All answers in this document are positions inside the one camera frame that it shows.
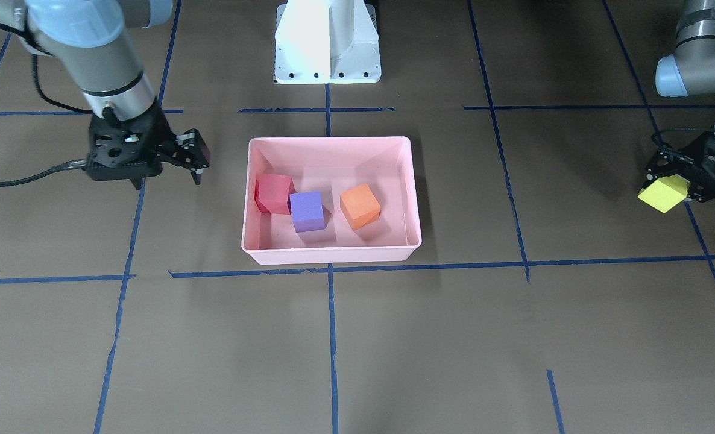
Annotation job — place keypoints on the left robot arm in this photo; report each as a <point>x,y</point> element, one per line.
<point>688,71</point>

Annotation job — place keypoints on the red foam block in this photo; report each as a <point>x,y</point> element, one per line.
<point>273,193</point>

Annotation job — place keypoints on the purple foam block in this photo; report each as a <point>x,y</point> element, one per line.
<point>307,211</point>

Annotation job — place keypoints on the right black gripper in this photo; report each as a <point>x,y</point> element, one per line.
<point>160,134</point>

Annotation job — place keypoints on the pink plastic bin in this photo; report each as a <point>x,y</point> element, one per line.
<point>332,165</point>

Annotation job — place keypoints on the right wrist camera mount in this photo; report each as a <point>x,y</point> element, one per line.
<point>120,155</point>

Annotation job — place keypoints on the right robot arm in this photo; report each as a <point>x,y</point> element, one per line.
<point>90,39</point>

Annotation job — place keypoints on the orange foam block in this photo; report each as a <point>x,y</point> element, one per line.
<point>359,206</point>

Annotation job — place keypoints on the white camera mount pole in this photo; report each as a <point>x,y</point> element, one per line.
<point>323,42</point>

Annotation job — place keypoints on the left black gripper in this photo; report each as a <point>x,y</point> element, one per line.
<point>711,163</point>

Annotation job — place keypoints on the yellow foam block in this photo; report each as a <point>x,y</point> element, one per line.
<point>664,193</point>

